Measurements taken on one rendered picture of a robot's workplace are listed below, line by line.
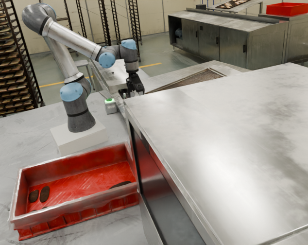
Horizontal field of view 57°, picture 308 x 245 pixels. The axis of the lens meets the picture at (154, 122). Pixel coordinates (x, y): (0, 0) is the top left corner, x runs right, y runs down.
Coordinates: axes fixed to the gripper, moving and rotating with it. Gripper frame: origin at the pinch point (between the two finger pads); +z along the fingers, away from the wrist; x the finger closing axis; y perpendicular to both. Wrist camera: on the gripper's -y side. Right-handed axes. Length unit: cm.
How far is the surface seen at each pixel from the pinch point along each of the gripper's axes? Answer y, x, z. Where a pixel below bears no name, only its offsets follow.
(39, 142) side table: 4, 58, 12
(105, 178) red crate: -45, 29, 11
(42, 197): -47, 55, 10
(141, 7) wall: 700, -209, 8
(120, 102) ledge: 24.8, 5.8, 7.5
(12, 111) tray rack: 230, 113, 70
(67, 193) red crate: -48, 46, 11
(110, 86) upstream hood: 45.2, 7.7, 2.2
